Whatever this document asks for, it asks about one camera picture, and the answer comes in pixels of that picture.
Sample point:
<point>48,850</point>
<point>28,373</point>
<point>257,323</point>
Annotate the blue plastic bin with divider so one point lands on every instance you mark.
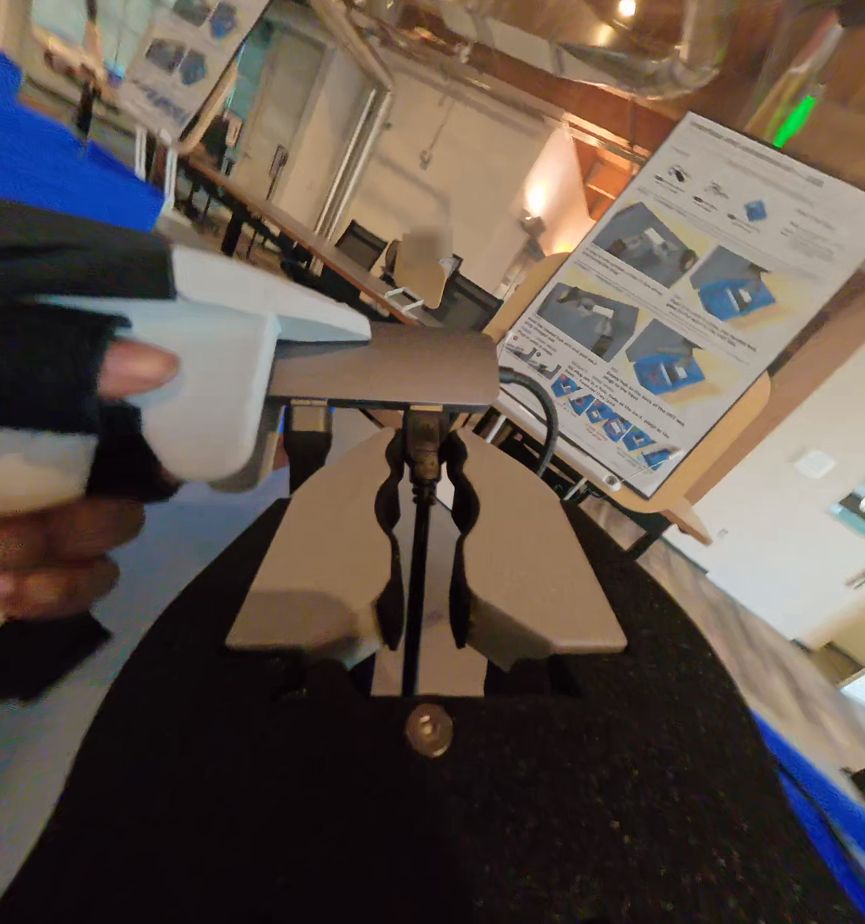
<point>43,159</point>

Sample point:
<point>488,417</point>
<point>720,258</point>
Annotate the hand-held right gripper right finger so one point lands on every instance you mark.
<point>533,577</point>

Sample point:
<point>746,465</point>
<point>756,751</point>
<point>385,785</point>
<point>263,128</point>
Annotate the instruction poster on white stand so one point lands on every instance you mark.
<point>728,447</point>

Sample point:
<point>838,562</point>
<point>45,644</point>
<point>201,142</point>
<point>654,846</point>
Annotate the long wooden table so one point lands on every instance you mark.
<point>295,231</point>

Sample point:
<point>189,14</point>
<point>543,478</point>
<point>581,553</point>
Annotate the person's left hand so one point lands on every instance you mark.
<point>43,556</point>

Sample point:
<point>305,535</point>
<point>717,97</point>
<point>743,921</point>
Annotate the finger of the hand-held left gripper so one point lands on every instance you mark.
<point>216,404</point>
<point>259,296</point>

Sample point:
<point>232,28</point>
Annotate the small ceiling spot light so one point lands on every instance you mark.
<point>626,7</point>

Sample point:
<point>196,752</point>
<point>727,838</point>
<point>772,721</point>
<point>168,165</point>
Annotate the green exit sign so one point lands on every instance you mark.
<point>793,123</point>

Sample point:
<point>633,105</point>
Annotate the white poster stand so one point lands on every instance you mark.
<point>157,170</point>

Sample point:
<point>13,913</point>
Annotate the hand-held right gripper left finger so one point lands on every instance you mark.
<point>317,570</point>

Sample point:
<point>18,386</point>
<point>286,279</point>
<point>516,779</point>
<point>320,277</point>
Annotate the glowing wall lamp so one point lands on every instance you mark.
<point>535,198</point>

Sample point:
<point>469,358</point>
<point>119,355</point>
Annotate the silver ventilation duct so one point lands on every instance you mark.
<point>656,72</point>

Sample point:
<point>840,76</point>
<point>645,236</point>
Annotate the black office chair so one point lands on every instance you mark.
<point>360,245</point>

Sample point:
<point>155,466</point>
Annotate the dark usb hub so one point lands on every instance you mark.
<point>403,368</point>

